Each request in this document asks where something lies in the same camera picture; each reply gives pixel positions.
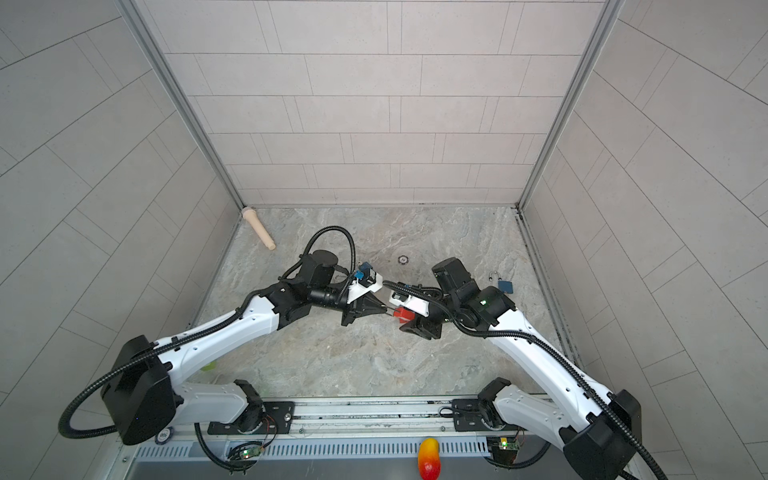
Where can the metal base rail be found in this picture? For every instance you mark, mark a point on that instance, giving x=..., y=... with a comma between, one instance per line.
x=348, y=428

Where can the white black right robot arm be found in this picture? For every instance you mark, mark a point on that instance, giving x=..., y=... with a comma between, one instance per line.
x=597, y=430

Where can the right circuit board with wires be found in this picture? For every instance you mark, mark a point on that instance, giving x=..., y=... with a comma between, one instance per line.
x=503, y=450

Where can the left circuit board with wires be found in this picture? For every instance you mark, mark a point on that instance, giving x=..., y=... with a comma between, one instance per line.
x=245, y=454

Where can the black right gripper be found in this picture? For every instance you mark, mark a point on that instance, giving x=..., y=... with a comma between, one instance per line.
x=422, y=326

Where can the circuit board with wires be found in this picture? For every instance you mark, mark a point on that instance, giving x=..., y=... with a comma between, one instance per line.
x=245, y=454
x=503, y=450

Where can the blue padlock right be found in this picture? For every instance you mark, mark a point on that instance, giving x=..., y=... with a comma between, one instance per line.
x=504, y=285

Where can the red yellow toy fruit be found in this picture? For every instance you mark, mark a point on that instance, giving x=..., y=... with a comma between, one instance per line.
x=428, y=459

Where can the small green cube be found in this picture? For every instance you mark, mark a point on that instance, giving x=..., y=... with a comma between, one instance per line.
x=209, y=366

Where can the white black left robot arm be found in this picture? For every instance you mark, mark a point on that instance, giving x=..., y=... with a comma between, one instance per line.
x=148, y=389

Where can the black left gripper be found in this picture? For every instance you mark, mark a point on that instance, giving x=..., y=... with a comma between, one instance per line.
x=354, y=311

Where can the dark poker chip on rail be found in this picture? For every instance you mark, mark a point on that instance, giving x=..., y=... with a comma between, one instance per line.
x=164, y=436

